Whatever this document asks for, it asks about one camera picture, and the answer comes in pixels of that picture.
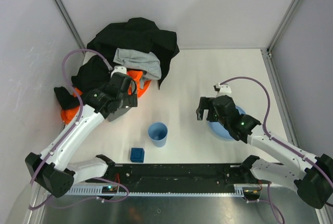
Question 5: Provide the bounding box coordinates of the orange cloth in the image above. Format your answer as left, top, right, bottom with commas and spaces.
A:
60, 69, 151, 125

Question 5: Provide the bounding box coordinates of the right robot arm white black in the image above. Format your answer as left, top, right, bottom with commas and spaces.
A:
196, 95, 332, 209

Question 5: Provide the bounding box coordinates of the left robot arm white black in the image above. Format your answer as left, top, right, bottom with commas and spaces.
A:
25, 72, 137, 198

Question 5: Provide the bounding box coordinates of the light grey cloth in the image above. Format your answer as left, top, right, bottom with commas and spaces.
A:
113, 48, 162, 80

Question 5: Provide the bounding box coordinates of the black cloth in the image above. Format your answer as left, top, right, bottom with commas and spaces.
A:
54, 17, 181, 110

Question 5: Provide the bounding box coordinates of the blue plastic bowl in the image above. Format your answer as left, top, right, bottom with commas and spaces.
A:
208, 121, 234, 140

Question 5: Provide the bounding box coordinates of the blue plastic cup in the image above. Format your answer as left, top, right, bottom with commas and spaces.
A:
148, 122, 168, 147

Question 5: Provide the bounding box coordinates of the blue cube block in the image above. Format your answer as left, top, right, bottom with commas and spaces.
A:
130, 147, 145, 163

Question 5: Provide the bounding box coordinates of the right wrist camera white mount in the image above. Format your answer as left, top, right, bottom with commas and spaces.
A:
214, 83, 232, 97

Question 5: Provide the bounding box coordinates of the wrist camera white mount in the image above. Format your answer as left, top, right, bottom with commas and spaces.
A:
110, 66, 127, 79
214, 83, 232, 97

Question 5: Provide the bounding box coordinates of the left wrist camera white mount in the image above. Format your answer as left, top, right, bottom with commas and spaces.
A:
110, 66, 127, 79

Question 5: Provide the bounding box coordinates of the right aluminium frame post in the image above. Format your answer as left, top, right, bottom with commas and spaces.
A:
265, 0, 319, 55

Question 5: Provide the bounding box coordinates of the aluminium frame post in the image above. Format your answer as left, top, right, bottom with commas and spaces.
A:
52, 0, 85, 48
265, 0, 319, 55

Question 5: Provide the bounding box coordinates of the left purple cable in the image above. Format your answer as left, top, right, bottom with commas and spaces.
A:
28, 48, 130, 211

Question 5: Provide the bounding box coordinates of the purple cable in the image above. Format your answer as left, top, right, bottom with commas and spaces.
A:
217, 76, 333, 224
28, 48, 130, 211

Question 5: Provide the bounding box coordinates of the white slotted cable duct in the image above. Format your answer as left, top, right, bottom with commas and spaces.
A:
65, 184, 244, 197

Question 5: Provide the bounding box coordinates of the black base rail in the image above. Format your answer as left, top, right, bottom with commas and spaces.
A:
102, 164, 258, 193

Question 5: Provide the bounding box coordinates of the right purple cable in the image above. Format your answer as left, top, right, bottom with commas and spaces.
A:
217, 76, 333, 224

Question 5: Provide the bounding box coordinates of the left aluminium frame post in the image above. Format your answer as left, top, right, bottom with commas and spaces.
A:
52, 0, 85, 48

